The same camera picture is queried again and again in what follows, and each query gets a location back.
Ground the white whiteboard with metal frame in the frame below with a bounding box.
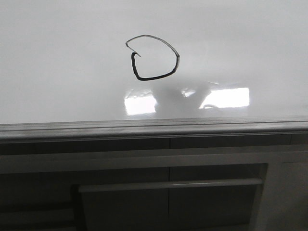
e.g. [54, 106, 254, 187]
[0, 0, 308, 143]

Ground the grey table frame below board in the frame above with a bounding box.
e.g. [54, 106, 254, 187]
[0, 132, 308, 231]

